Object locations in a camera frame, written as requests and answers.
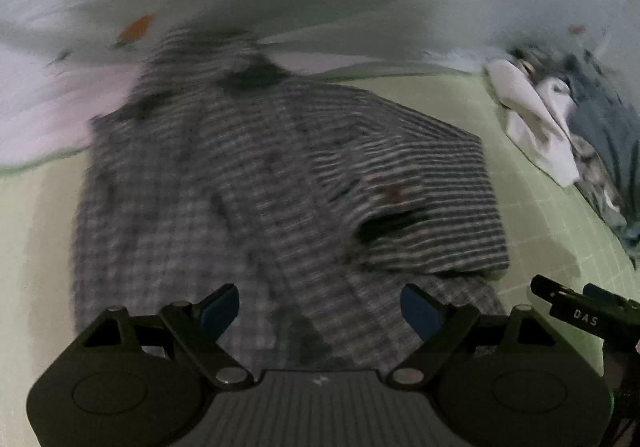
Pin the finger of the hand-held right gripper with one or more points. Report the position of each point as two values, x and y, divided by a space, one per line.
585 317
607 296

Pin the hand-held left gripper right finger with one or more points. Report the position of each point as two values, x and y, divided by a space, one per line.
420 313

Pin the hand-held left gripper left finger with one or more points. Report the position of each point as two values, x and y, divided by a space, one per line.
220 309

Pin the blue white checked shirt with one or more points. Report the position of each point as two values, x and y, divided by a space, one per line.
200 177

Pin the light grey garment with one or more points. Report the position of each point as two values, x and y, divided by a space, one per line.
600 187

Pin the blue-grey garment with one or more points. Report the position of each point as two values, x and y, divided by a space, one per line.
610 137

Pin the white garment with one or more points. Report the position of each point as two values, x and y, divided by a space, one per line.
535 127

